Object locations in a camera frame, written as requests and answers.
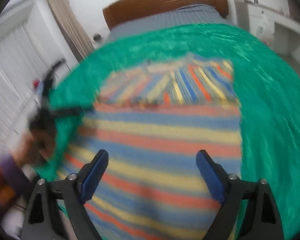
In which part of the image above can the brown wooden headboard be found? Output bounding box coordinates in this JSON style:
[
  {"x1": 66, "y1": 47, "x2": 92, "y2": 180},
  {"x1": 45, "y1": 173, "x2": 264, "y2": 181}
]
[{"x1": 103, "y1": 0, "x2": 229, "y2": 29}]

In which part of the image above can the green floral bedspread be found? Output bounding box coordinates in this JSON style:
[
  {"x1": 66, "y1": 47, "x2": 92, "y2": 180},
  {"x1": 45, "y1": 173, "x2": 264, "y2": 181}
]
[{"x1": 38, "y1": 24, "x2": 300, "y2": 239}]

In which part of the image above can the red cloth on cabinet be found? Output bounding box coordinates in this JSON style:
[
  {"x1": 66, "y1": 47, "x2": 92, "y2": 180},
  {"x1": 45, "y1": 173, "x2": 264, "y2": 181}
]
[{"x1": 32, "y1": 79, "x2": 41, "y2": 90}]

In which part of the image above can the beige curtain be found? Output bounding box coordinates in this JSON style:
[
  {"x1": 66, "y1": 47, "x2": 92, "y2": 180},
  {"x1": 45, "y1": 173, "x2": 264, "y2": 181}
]
[{"x1": 47, "y1": 0, "x2": 94, "y2": 62}]

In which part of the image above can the grey checked bed sheet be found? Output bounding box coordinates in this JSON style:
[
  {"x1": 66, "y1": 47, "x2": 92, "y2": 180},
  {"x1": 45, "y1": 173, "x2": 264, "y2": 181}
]
[{"x1": 107, "y1": 4, "x2": 232, "y2": 42}]

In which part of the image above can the person's left hand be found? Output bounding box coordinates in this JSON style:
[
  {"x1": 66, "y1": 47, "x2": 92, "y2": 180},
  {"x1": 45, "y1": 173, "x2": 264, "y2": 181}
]
[{"x1": 12, "y1": 131, "x2": 56, "y2": 167}]

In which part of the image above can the white sheer curtain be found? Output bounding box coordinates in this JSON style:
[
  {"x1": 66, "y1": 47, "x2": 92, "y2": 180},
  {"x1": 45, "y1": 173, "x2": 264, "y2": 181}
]
[{"x1": 0, "y1": 21, "x2": 58, "y2": 155}]

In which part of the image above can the white desk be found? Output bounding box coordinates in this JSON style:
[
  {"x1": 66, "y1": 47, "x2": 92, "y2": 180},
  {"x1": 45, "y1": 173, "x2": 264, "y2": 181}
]
[{"x1": 234, "y1": 0, "x2": 300, "y2": 55}]

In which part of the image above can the white drawer cabinet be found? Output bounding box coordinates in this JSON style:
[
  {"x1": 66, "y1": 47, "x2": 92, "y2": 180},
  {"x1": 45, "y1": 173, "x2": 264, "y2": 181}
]
[{"x1": 1, "y1": 81, "x2": 43, "y2": 239}]

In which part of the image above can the purple sleeve forearm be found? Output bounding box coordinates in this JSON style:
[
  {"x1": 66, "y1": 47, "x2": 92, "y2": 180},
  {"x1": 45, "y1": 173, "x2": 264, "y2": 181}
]
[{"x1": 0, "y1": 153, "x2": 33, "y2": 215}]

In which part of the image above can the small white fan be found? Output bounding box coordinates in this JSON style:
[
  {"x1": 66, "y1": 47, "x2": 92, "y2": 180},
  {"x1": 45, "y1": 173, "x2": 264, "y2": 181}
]
[{"x1": 92, "y1": 33, "x2": 103, "y2": 46}]

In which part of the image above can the striped knit sweater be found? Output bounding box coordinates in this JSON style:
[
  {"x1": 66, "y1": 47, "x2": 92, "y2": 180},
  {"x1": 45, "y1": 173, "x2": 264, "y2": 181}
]
[{"x1": 57, "y1": 53, "x2": 242, "y2": 239}]

